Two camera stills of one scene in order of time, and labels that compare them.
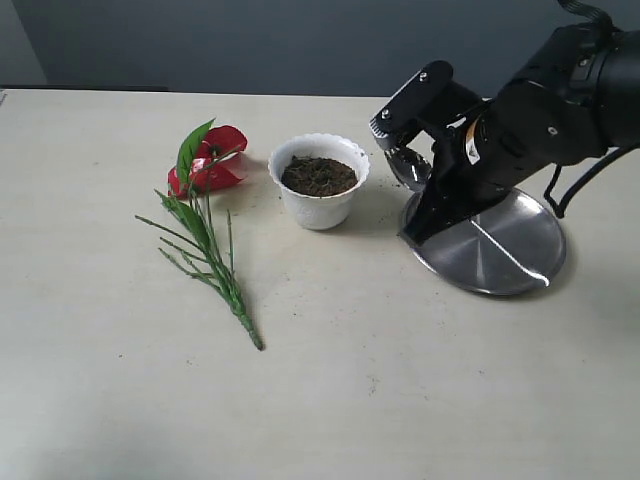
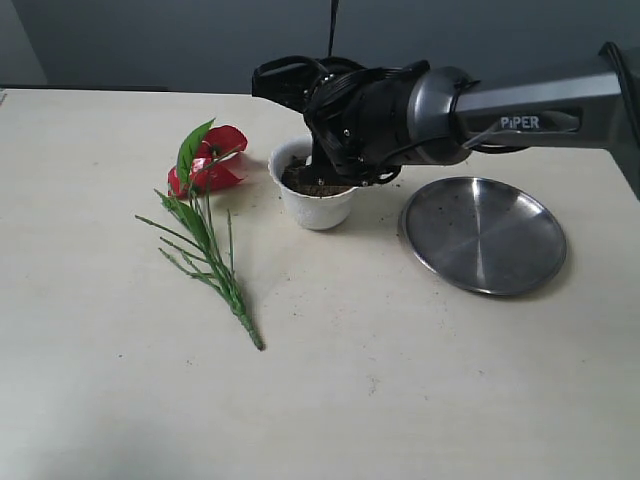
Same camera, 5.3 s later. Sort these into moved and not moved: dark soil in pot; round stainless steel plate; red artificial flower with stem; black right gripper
Moved: black right gripper
Not moved: round stainless steel plate; dark soil in pot; red artificial flower with stem
